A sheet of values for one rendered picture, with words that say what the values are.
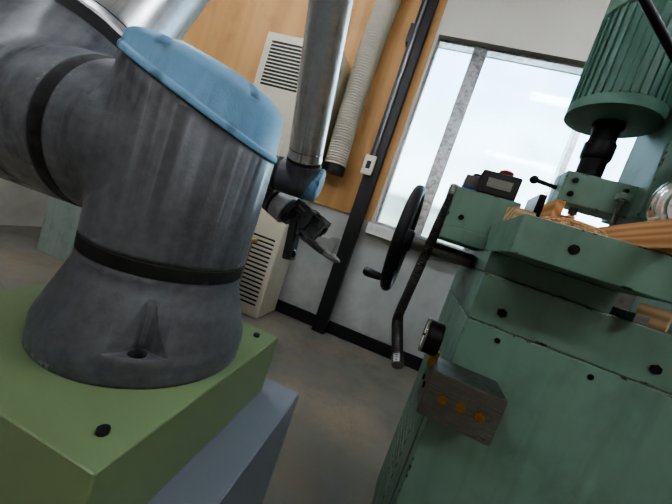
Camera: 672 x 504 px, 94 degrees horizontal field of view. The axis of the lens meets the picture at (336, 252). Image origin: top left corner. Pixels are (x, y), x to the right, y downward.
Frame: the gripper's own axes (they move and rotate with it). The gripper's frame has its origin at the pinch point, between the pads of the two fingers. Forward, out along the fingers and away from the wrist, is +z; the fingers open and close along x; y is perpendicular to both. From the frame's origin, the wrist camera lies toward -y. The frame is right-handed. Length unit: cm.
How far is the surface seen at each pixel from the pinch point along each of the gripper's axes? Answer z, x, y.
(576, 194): 34, -5, 48
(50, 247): -161, 54, -128
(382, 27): -94, 110, 109
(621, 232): 38, -26, 39
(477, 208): 19.6, -11.0, 32.3
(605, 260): 36, -34, 32
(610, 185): 37, -5, 53
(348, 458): 45, 25, -56
